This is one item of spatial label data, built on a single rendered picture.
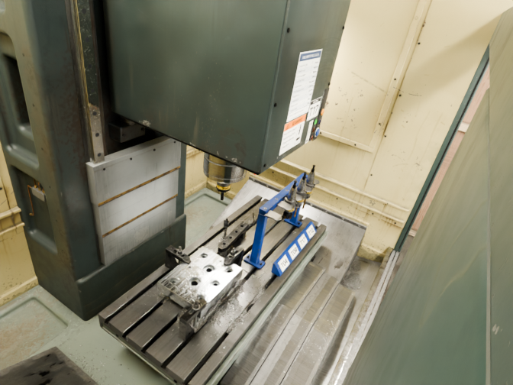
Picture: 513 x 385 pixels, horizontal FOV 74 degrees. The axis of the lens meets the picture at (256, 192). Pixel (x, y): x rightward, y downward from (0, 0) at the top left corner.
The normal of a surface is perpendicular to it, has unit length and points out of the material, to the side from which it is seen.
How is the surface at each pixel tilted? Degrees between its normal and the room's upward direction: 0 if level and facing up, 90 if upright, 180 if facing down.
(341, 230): 24
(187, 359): 0
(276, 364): 8
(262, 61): 90
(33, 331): 0
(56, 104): 90
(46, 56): 90
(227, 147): 90
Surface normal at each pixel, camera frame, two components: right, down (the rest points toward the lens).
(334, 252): -0.08, -0.61
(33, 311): 0.14, -0.84
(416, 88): -0.52, 0.38
